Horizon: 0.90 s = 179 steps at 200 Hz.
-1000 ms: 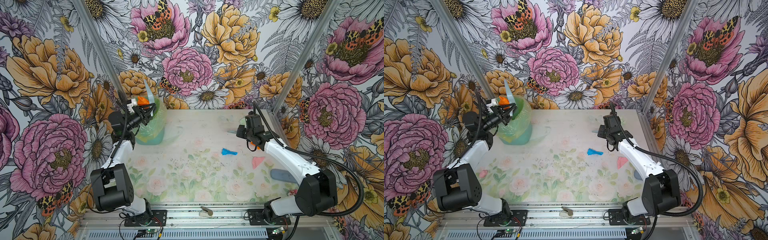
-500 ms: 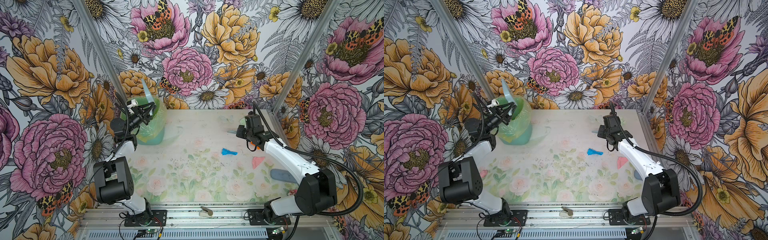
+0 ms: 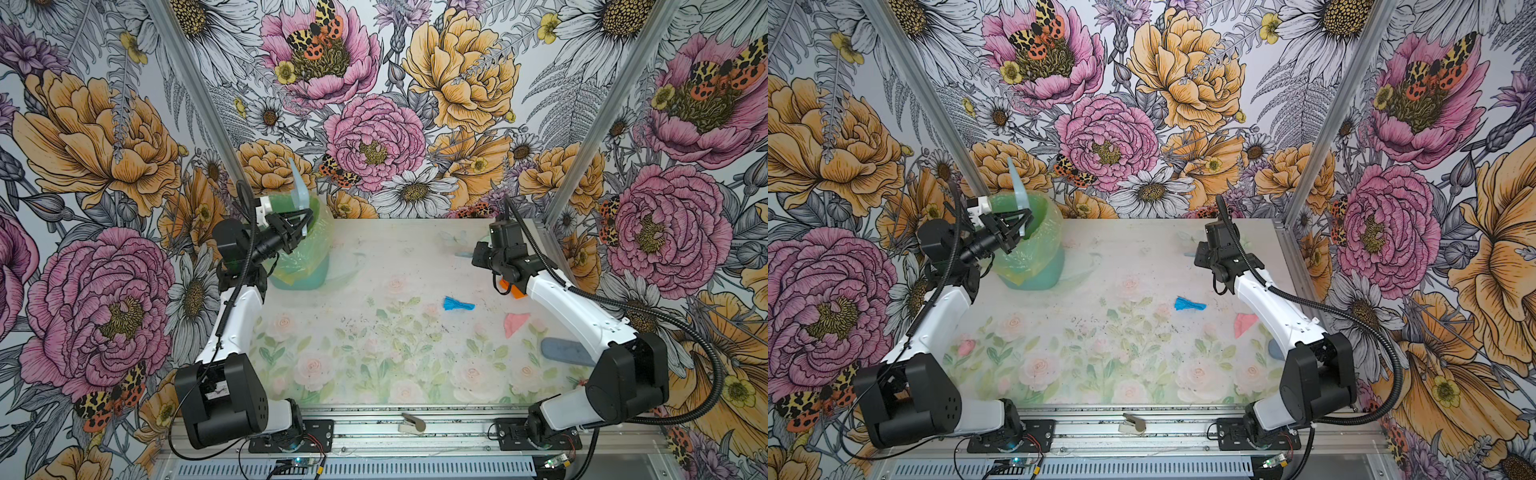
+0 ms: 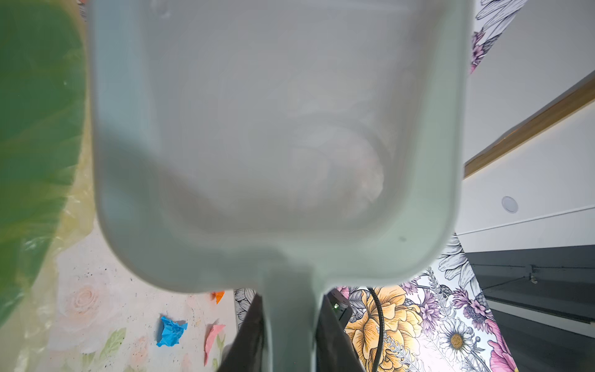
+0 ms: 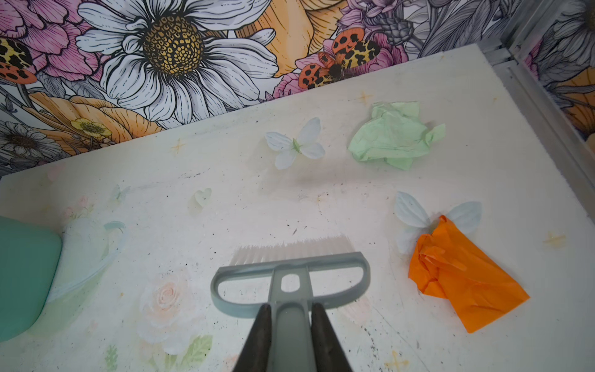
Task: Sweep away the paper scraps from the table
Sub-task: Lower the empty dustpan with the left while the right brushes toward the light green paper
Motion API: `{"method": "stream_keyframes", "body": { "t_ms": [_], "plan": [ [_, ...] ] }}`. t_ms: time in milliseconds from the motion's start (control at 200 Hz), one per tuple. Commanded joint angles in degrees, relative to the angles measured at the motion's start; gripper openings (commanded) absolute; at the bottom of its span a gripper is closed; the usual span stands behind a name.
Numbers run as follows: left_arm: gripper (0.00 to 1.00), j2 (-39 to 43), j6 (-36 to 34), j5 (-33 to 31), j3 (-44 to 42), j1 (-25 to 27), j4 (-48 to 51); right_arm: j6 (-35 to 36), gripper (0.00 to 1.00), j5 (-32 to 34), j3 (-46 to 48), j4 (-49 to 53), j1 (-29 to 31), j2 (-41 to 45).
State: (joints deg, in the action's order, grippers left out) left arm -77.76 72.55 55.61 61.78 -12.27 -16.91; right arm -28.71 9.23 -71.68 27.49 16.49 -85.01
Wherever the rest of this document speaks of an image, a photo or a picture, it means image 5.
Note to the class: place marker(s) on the green bin with bag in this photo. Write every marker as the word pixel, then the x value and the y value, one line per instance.
pixel 29 260

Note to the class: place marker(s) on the orange paper scrap right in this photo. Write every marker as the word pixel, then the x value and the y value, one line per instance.
pixel 447 265

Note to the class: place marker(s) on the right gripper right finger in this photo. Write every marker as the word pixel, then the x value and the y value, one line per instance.
pixel 329 355

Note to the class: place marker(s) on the light green paper scrap right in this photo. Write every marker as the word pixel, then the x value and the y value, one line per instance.
pixel 395 134

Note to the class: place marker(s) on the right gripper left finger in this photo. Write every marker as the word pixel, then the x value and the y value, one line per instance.
pixel 255 352

